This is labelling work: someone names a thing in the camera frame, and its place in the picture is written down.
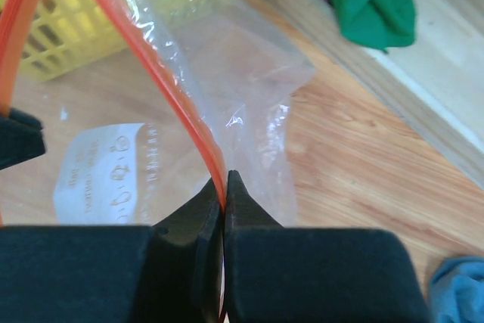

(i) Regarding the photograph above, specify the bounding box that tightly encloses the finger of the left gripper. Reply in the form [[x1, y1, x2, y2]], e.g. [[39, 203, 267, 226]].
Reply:
[[0, 108, 46, 169]]

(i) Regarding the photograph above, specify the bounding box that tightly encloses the yellow plastic basket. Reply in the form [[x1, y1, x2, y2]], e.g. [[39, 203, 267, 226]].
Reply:
[[0, 0, 258, 82]]

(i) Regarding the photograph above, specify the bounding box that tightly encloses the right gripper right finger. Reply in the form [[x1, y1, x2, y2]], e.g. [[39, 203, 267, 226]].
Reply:
[[224, 170, 430, 322]]

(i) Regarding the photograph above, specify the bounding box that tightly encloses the blue cloth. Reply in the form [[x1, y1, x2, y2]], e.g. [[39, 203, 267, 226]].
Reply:
[[429, 256, 483, 323]]

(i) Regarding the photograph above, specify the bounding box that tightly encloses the clear zip top bag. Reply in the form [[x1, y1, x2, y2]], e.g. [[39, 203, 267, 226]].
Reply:
[[1, 0, 314, 225]]

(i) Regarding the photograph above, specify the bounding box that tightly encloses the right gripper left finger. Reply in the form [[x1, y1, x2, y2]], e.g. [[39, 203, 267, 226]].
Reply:
[[1, 182, 222, 322]]

